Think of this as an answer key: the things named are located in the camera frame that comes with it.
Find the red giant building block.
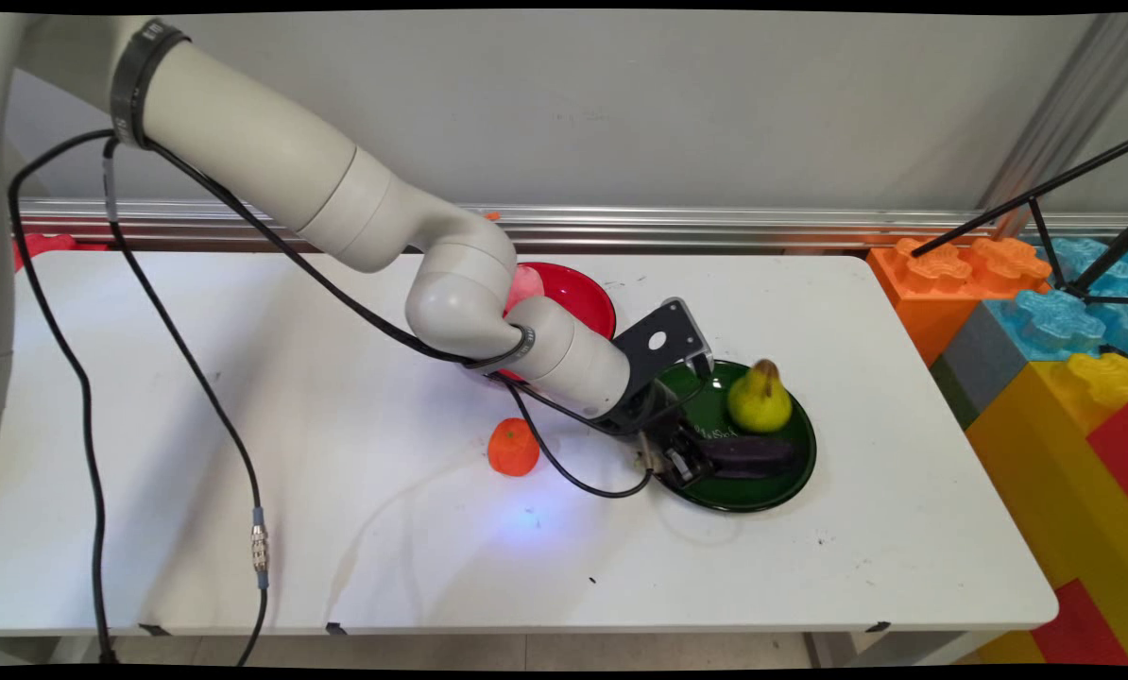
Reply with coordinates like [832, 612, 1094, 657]
[1087, 397, 1128, 513]
[1031, 579, 1128, 667]

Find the horizontal aluminium rail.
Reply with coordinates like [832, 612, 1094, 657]
[14, 196, 1128, 252]

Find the grey giant building block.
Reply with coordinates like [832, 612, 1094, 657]
[931, 300, 1030, 431]

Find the dark green plate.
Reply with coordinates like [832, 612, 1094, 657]
[652, 359, 819, 515]

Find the orange giant building block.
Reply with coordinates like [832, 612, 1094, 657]
[868, 236, 1056, 367]

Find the thick black cable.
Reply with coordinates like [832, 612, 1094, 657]
[7, 127, 117, 666]

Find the black cable with metal connector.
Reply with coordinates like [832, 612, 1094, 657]
[101, 137, 271, 667]

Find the purple toy eggplant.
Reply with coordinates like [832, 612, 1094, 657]
[634, 433, 800, 482]

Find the orange toy fruit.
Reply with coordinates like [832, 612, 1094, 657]
[487, 417, 541, 478]

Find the yellow-green toy pear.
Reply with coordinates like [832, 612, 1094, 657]
[726, 359, 795, 434]

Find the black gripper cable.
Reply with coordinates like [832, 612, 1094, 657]
[144, 137, 716, 501]

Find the pink toy peach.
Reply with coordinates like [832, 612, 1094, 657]
[504, 265, 547, 318]

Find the yellow giant building block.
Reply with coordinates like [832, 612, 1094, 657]
[966, 353, 1128, 664]

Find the black tripod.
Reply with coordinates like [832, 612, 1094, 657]
[911, 136, 1128, 309]

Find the grey table leg frame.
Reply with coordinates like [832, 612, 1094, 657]
[805, 631, 995, 668]

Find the red plate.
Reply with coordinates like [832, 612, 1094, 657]
[501, 262, 618, 384]

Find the blue giant building block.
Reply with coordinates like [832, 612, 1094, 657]
[984, 236, 1128, 365]

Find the red plastic object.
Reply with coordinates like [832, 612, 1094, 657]
[13, 232, 109, 273]

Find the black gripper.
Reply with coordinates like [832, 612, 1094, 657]
[590, 378, 718, 485]

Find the wide black cable strap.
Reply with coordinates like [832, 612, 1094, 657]
[109, 18, 193, 150]

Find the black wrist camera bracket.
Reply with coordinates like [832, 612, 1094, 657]
[613, 297, 713, 400]

